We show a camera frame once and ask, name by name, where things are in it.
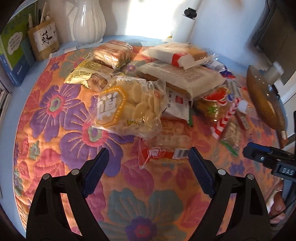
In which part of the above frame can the champagne thermos bottle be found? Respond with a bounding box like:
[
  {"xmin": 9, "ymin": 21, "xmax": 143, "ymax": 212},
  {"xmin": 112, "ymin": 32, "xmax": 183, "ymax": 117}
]
[{"xmin": 264, "ymin": 61, "xmax": 284, "ymax": 83}]

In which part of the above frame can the yellow sponge cake package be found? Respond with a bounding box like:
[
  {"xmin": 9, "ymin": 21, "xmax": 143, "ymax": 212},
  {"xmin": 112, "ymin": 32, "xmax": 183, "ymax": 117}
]
[{"xmin": 140, "ymin": 42, "xmax": 213, "ymax": 70}]

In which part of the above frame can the round cracker bag yellow label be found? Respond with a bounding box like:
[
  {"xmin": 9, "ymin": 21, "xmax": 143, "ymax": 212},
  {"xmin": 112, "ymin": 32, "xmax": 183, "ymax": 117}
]
[{"xmin": 91, "ymin": 75, "xmax": 168, "ymax": 139}]

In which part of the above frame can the clear red label biscuit pack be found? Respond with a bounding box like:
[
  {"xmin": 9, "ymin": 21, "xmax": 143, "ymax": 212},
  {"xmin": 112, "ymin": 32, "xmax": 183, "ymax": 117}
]
[{"xmin": 138, "ymin": 118, "xmax": 191, "ymax": 167}]

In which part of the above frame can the white green snack pouch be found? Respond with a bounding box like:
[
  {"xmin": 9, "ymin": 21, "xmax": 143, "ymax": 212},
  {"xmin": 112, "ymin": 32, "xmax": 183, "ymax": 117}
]
[{"xmin": 162, "ymin": 87, "xmax": 190, "ymax": 124}]

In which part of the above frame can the green edged cracker pack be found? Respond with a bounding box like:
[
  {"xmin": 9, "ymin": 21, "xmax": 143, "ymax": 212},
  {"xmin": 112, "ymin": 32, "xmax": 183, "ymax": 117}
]
[{"xmin": 220, "ymin": 118, "xmax": 242, "ymax": 156}]

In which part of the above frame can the white bread package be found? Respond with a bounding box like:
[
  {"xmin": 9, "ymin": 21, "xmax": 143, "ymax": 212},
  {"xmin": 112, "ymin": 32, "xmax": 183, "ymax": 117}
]
[{"xmin": 137, "ymin": 60, "xmax": 226, "ymax": 100}]

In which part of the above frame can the floral orange tablecloth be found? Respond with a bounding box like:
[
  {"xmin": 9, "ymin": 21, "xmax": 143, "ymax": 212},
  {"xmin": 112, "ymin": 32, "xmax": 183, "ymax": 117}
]
[{"xmin": 12, "ymin": 45, "xmax": 284, "ymax": 241}]

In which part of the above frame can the red white rice cracker bag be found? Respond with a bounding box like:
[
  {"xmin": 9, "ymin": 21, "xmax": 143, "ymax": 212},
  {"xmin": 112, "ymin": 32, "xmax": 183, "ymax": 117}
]
[{"xmin": 193, "ymin": 85, "xmax": 242, "ymax": 140}]

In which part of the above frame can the small brown barcode snack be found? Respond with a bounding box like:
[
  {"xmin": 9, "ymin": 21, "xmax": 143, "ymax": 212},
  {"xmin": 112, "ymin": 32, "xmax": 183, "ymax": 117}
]
[{"xmin": 235, "ymin": 110, "xmax": 250, "ymax": 131}]

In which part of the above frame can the yellow snack pack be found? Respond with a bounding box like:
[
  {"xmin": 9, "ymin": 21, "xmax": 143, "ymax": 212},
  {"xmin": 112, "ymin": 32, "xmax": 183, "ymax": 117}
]
[{"xmin": 64, "ymin": 59, "xmax": 123, "ymax": 93}]

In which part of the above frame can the blue white snack bag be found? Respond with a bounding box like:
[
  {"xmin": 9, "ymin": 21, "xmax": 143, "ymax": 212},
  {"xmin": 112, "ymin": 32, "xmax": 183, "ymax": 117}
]
[{"xmin": 204, "ymin": 59, "xmax": 236, "ymax": 79}]

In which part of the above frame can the brown glass bowl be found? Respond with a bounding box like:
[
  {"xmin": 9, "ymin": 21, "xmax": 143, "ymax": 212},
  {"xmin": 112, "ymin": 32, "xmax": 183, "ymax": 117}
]
[{"xmin": 246, "ymin": 65, "xmax": 287, "ymax": 132}]

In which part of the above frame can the white desk lamp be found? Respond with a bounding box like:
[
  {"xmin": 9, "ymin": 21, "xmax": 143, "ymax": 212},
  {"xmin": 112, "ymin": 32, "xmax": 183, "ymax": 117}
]
[{"xmin": 163, "ymin": 0, "xmax": 202, "ymax": 43}]

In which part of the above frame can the white ribbed vase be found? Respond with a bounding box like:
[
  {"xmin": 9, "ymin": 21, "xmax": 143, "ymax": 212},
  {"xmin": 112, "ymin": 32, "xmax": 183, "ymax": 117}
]
[{"xmin": 73, "ymin": 0, "xmax": 106, "ymax": 45}]

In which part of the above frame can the small sandwich biscuit pack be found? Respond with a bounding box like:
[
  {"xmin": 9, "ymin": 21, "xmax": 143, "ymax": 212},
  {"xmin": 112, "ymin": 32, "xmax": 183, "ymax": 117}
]
[{"xmin": 91, "ymin": 40, "xmax": 133, "ymax": 70}]

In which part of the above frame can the person's right hand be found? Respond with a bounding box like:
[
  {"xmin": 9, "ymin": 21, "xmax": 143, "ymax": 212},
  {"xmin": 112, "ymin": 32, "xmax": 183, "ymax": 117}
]
[{"xmin": 268, "ymin": 181, "xmax": 286, "ymax": 225}]

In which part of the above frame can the bamboo pen holder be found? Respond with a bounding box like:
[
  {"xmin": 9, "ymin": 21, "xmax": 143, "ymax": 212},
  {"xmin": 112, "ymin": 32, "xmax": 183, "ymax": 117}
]
[{"xmin": 27, "ymin": 2, "xmax": 60, "ymax": 61}]

